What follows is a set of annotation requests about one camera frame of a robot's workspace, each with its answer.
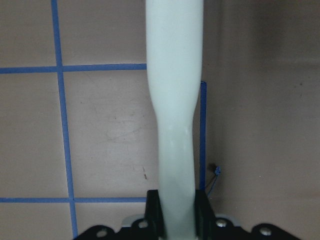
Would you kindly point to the pale green hand brush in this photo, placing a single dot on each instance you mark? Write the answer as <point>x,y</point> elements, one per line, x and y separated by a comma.
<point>174,55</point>

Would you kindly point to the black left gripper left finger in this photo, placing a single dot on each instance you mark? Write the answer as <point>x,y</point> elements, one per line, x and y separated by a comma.
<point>153,216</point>

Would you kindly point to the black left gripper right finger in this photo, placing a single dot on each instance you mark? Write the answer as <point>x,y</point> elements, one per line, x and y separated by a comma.
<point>204,216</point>

